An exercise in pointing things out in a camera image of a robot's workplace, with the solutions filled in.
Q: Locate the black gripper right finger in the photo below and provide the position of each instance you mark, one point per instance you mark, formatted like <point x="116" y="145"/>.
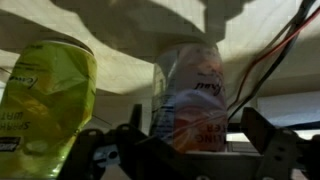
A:
<point x="286" y="153"/>

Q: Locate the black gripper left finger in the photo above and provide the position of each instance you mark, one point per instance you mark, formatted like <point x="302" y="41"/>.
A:
<point x="133" y="156"/>

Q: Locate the pink sparkling water can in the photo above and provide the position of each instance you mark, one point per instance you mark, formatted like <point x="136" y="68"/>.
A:
<point x="196" y="106"/>

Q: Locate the yellow-green sparkling water can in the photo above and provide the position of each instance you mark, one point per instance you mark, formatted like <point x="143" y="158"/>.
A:
<point x="46" y="106"/>

